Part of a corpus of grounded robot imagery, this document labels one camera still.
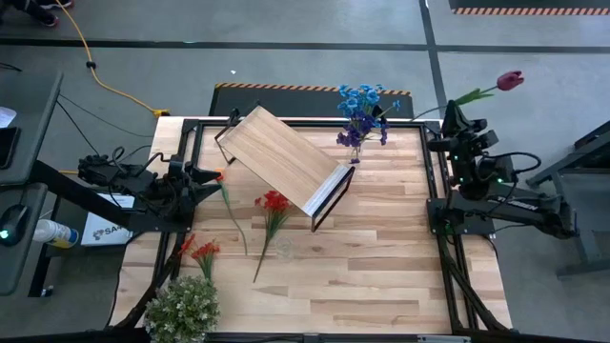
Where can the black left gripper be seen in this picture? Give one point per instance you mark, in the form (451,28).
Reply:
(180,188)

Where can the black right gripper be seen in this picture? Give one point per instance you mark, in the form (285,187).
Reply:
(464,143)

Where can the orange tulip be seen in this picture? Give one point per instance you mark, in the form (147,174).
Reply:
(219,177)

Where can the small red flower bunch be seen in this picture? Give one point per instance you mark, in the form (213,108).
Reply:
(206,250)

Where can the dark red tulip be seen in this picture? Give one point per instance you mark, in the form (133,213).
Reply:
(510,80)

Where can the large red flower bunch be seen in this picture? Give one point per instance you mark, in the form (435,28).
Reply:
(275,202)

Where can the purple flower bunch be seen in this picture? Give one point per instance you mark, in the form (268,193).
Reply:
(355,133)

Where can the clear glass vase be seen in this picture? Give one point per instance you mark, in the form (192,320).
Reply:
(284,248)
(356,153)

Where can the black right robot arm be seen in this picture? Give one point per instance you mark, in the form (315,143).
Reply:
(517,207)

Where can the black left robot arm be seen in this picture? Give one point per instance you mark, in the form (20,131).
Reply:
(143,188)

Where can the white printed box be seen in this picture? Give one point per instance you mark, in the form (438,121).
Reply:
(102,228)

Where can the black mat hazard striped edge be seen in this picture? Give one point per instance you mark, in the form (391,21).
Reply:
(295,102)
(529,7)

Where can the potted green plant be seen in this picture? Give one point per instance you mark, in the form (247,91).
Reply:
(183,309)

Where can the grey metal cart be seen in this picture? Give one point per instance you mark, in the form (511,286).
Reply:
(581,190)

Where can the white spray bottle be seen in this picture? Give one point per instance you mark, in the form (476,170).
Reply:
(54,233)

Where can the grey desk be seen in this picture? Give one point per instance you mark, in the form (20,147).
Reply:
(28,119)

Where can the black computer mouse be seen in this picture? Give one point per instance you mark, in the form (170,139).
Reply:
(13,224)

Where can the black tablet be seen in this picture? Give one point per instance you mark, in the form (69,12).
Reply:
(7,147)

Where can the white paper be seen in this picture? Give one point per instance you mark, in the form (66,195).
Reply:
(6,116)

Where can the person's foot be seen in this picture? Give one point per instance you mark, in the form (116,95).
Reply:
(40,14)
(59,4)

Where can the wooden shelf black frame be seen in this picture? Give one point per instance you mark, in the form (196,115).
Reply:
(281,157)

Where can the black overhead rig frame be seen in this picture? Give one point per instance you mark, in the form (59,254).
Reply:
(81,193)

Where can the black metal table frame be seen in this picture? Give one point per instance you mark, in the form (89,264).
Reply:
(310,123)

